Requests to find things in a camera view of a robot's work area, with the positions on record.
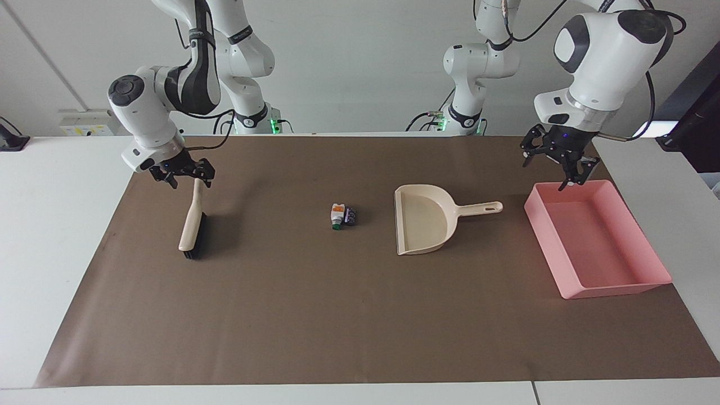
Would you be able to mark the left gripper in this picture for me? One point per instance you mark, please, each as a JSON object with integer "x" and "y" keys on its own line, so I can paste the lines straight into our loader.
{"x": 569, "y": 142}

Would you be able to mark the black stand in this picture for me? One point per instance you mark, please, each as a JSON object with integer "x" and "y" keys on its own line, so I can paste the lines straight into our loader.
{"x": 694, "y": 129}
{"x": 11, "y": 139}

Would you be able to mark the white wall socket strip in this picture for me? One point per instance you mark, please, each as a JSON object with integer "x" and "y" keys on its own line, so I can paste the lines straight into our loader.
{"x": 87, "y": 124}

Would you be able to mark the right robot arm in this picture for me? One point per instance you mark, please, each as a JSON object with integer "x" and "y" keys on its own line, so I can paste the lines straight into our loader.
{"x": 230, "y": 34}

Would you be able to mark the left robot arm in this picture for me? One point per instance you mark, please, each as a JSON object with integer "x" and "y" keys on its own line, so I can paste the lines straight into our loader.
{"x": 602, "y": 62}

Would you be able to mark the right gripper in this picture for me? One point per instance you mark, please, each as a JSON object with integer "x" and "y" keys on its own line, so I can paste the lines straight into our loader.
{"x": 177, "y": 161}

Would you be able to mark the small white green bottle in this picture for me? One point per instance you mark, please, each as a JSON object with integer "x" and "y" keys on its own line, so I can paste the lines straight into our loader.
{"x": 337, "y": 215}

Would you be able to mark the dark electronic part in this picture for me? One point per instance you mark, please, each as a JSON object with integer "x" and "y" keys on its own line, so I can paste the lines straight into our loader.
{"x": 350, "y": 216}

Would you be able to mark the beige plastic dustpan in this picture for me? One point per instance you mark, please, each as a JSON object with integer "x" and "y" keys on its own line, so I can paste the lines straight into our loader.
{"x": 424, "y": 219}

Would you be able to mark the pink plastic bin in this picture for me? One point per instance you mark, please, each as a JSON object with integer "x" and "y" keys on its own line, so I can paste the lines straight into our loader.
{"x": 596, "y": 236}

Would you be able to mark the beige brush with black bristles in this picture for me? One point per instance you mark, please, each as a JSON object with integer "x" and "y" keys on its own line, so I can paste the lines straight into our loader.
{"x": 191, "y": 225}

